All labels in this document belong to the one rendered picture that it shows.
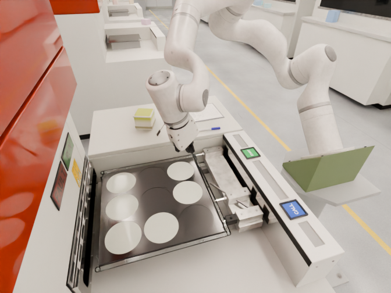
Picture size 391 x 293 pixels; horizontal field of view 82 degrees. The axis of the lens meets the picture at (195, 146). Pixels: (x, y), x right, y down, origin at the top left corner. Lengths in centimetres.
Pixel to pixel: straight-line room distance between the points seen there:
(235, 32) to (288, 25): 432
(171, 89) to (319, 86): 61
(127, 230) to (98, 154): 32
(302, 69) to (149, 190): 74
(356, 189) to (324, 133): 26
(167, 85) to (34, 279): 46
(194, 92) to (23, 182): 41
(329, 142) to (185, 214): 60
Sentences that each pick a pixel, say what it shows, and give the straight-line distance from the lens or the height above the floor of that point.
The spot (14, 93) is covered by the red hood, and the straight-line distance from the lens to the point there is 39.
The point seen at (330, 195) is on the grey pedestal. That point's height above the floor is 82.
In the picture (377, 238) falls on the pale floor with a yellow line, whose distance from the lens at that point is 215.
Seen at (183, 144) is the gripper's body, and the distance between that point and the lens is 75.
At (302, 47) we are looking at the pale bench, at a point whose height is 45.
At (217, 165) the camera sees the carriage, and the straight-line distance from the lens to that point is 91.
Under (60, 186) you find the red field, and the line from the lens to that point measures 62.
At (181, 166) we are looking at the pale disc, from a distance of 87.
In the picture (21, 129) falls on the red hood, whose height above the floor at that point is 132.
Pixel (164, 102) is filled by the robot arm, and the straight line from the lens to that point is 62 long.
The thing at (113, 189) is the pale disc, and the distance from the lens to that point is 84.
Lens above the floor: 149
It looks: 38 degrees down
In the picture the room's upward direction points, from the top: straight up
